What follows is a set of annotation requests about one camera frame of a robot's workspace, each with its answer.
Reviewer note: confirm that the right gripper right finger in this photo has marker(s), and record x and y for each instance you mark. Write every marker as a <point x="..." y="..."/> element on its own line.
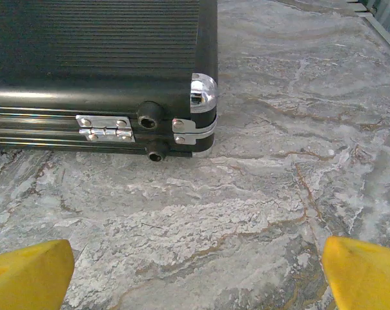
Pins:
<point x="366" y="277"/>

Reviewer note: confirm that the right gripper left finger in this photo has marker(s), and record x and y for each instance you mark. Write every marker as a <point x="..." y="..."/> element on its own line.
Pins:
<point x="30" y="277"/>

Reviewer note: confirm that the black ribbed hard case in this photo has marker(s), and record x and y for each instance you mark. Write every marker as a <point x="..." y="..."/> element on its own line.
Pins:
<point x="95" y="58"/>

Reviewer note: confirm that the aluminium side frame rail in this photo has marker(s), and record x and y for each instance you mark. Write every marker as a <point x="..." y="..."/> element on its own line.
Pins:
<point x="380" y="27"/>

